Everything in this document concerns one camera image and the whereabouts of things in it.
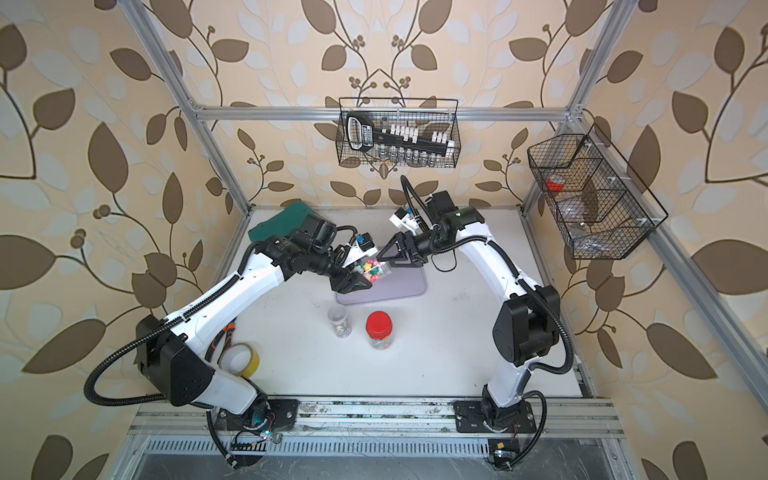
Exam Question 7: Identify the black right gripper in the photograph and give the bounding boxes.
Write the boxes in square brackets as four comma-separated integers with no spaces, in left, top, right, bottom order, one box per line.
[378,230,452,268]

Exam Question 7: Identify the clear jar of star candies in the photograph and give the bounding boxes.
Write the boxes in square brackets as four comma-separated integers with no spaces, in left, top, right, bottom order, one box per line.
[354,256,392,283]

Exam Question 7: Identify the red lidded clear jar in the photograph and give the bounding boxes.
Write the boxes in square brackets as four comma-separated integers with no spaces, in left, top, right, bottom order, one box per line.
[366,311,393,350]

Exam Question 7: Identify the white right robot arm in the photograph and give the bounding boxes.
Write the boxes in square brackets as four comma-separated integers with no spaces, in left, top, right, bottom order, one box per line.
[377,207,574,433]

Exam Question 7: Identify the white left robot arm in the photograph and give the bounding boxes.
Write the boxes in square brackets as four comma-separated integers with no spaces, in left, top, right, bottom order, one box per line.
[84,233,377,414]

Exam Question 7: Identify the open clear jar of candies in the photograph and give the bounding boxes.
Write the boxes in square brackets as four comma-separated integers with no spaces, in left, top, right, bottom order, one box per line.
[327,304,352,338]

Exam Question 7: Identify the red lidded jar in basket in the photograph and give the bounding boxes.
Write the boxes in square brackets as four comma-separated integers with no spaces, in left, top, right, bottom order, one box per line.
[546,174,567,193]

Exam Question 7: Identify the lilac plastic tray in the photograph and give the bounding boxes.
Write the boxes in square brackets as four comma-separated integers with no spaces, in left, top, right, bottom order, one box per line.
[336,268,427,306]

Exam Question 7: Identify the green plastic block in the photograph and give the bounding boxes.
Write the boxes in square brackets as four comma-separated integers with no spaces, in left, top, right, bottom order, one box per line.
[248,201,316,242]

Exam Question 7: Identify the black socket set holder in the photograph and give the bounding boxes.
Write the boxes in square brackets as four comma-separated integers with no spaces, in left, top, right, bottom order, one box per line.
[337,111,461,158]

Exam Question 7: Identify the orange black pliers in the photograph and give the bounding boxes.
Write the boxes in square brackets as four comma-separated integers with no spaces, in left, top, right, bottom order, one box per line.
[204,320,236,362]

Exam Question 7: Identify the yellow tape roll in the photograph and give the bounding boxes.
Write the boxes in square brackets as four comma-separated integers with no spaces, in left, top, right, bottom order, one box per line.
[218,343,261,379]

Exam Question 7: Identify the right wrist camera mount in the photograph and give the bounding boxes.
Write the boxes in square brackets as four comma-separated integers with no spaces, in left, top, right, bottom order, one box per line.
[388,190,469,236]

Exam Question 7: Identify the black wire basket back wall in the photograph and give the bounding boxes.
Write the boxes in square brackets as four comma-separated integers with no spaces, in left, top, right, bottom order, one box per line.
[335,95,461,169]

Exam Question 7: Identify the black wire basket wall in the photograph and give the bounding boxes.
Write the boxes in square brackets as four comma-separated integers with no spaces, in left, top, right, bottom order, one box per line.
[335,95,461,169]
[527,124,668,260]

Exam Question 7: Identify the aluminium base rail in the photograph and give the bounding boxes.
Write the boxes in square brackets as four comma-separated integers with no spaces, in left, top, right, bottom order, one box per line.
[128,395,625,460]

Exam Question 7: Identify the black wire basket right wall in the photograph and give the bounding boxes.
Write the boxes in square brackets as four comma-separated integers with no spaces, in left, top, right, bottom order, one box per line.
[527,124,668,260]

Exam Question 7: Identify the aluminium frame post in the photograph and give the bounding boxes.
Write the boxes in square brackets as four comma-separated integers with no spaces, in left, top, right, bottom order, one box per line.
[520,0,638,217]

